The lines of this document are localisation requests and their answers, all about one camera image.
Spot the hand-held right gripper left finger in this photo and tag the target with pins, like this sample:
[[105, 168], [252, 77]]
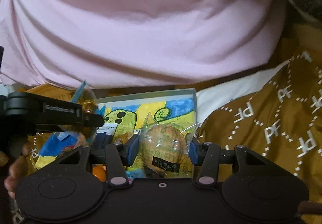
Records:
[[132, 149]]

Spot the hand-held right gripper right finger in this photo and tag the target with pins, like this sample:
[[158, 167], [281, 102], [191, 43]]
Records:
[[193, 152]]

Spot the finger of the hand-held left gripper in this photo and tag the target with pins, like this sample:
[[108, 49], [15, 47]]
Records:
[[93, 120]]

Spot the gold coin candy bag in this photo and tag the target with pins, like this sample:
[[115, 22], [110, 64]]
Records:
[[86, 103]]

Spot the dark blue snack packet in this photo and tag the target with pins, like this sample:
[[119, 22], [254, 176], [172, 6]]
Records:
[[103, 138]]

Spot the round cookie black-label packet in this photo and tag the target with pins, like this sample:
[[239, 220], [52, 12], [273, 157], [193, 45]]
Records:
[[163, 148]]

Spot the small orange ball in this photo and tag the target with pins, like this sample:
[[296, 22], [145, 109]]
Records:
[[98, 173]]

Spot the grey shallow tray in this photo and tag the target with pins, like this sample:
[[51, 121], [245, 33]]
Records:
[[151, 93]]

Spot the person's left hand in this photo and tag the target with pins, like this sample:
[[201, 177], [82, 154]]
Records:
[[15, 176]]

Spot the dinosaur crayon drawing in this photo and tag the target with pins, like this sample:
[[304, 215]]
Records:
[[130, 113]]

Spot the brown multicolour printed blanket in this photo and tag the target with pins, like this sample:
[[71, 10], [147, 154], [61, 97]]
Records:
[[264, 125]]

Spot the pink bed sheet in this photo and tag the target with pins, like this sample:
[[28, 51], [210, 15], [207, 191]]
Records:
[[151, 25]]

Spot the wooden bed frame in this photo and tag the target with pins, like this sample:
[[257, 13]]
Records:
[[50, 89]]

